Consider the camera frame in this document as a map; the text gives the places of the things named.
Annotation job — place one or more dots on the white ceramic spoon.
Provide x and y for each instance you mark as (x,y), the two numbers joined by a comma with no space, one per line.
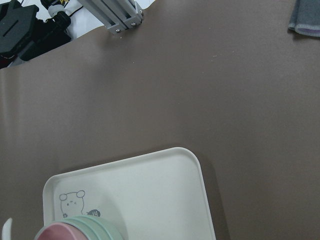
(6,233)

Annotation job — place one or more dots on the white rabbit tray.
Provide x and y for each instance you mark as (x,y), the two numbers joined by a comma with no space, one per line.
(155,196)

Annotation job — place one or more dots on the pink bowl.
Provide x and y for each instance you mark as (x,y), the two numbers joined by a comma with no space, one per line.
(60,231)

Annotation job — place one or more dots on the black tool stand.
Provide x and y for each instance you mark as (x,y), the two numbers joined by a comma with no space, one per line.
(23,36)

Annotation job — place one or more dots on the green bowl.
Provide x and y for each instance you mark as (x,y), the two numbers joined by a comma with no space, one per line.
(93,227)

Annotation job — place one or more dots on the grey and purple cloths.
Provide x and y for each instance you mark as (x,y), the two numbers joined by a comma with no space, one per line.
(305,18)

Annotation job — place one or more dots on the aluminium frame post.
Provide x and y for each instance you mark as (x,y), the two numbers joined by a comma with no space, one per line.
(116,15)

